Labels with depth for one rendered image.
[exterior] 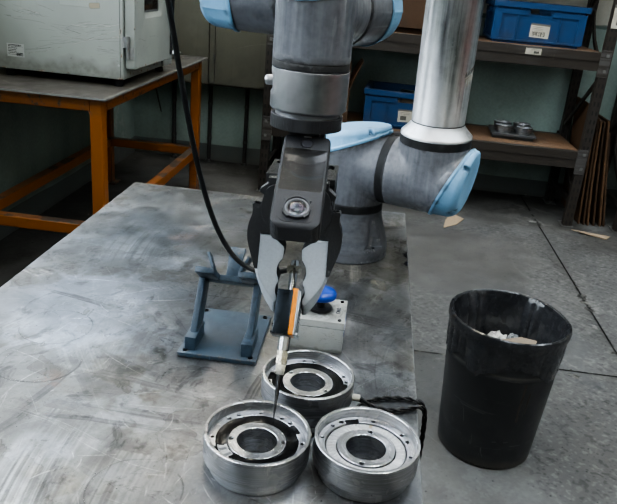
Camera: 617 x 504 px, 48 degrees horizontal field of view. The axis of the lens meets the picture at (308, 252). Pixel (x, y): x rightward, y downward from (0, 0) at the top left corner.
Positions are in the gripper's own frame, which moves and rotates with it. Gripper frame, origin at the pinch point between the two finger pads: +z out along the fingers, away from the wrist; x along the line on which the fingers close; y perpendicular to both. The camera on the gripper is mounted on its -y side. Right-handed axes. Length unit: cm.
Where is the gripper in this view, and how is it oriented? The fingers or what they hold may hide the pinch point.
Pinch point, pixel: (289, 304)
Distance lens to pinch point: 73.4
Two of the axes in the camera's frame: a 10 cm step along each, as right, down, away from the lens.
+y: 1.0, -3.7, 9.2
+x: -9.9, -1.2, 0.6
